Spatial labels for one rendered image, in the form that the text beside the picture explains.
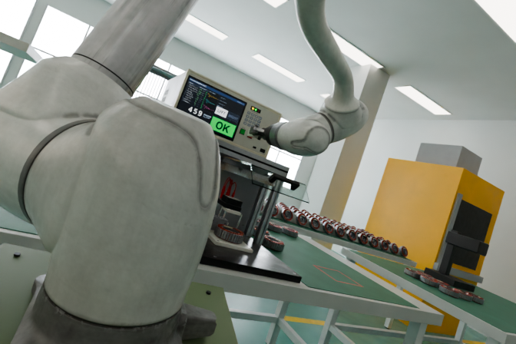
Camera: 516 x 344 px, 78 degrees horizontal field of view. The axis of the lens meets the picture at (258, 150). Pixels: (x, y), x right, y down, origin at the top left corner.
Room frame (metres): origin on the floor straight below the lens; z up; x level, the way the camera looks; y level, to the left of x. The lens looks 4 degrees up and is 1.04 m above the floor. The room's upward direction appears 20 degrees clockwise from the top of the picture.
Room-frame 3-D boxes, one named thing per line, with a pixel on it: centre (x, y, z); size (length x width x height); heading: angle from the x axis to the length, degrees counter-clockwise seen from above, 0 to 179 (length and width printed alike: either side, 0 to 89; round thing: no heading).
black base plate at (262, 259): (1.16, 0.11, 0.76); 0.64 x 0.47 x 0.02; 117
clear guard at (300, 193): (1.23, -0.05, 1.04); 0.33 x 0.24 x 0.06; 27
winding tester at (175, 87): (1.44, 0.24, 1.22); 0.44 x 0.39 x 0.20; 117
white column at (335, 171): (5.21, -1.29, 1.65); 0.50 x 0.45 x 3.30; 27
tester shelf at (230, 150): (1.43, 0.25, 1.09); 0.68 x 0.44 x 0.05; 117
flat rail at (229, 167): (1.23, 0.15, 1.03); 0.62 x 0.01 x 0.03; 117
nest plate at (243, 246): (1.20, -0.01, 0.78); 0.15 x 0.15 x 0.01; 27
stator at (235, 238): (1.20, -0.01, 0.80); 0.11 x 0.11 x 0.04
